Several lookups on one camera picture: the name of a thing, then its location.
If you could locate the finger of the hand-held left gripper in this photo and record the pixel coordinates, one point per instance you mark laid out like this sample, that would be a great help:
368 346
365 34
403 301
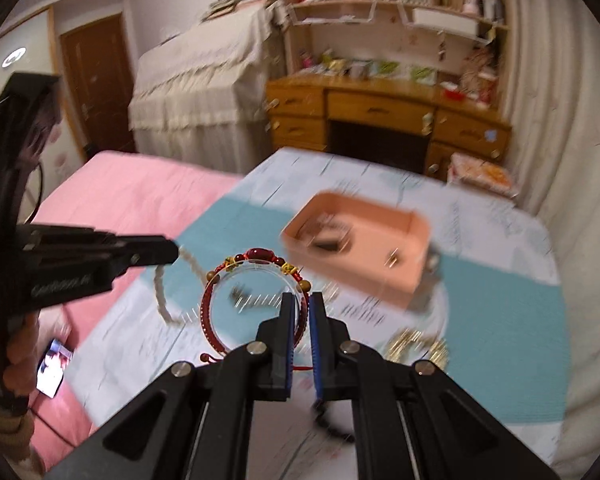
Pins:
140 252

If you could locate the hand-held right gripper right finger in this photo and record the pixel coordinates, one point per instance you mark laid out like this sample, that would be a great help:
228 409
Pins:
316 330

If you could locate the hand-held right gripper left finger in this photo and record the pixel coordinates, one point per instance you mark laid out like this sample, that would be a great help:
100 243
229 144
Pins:
289 320

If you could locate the pink rectangular box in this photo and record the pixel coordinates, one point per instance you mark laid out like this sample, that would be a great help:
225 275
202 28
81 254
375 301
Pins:
360 265

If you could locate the person's left forearm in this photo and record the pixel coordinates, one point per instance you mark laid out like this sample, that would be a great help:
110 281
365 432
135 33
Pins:
7 440

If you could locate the person's left hand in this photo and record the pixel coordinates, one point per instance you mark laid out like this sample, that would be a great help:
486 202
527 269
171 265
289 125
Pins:
22 355

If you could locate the pink bed sheet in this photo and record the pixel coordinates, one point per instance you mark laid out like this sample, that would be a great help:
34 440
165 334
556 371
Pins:
130 195

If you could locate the round ceiling light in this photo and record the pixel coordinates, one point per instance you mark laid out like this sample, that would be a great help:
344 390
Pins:
14 56

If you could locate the brown wooden door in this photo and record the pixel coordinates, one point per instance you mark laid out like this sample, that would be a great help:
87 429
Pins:
97 90

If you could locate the smartphone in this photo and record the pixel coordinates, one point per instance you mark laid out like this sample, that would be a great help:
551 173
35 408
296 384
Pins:
55 367

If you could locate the beige cloth covered piano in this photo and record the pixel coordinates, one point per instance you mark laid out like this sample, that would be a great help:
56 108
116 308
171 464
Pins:
200 85

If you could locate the leaf printed tablecloth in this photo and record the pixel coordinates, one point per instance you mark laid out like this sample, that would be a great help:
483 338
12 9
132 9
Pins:
500 310

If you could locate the wooden sideboard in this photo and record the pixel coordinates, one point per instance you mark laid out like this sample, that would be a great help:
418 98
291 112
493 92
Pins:
370 105

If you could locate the stack of books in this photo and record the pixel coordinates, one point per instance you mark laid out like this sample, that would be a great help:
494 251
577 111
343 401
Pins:
225 5

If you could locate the row of small cards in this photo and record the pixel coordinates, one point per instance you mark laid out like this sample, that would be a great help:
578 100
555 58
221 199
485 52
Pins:
370 67

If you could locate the small red box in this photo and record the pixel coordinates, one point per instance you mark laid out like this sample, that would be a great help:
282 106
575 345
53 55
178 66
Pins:
454 92

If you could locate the wooden bookshelf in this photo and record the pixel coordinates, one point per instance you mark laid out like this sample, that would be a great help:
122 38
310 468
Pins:
395 25

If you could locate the cream curtain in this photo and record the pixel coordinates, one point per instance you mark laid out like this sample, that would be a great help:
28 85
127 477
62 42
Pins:
555 110

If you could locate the white box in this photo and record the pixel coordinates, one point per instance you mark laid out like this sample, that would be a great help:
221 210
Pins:
445 21

